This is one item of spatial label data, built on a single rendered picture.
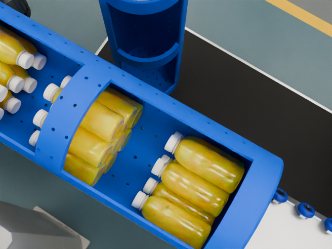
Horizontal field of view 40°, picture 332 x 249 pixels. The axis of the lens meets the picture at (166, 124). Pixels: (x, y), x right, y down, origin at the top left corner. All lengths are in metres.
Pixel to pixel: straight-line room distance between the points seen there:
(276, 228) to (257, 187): 0.33
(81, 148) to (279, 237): 0.55
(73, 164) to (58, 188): 1.12
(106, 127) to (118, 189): 0.21
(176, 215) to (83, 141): 0.26
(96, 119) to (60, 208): 1.22
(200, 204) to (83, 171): 0.27
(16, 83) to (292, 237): 0.78
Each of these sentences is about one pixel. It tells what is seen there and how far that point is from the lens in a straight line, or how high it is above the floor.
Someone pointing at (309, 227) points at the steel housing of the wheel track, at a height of 0.93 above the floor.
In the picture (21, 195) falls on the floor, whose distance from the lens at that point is 2.21.
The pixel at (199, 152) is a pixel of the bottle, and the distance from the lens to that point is 1.00.
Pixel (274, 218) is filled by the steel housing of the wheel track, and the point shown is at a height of 0.93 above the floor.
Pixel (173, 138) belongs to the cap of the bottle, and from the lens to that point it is 1.02.
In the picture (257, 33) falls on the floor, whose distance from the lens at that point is 2.40.
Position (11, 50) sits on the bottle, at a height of 1.12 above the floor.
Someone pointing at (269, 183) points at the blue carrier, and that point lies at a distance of 0.91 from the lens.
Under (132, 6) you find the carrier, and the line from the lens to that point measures 1.27.
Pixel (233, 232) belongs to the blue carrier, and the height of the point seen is 1.22.
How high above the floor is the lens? 2.10
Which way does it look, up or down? 75 degrees down
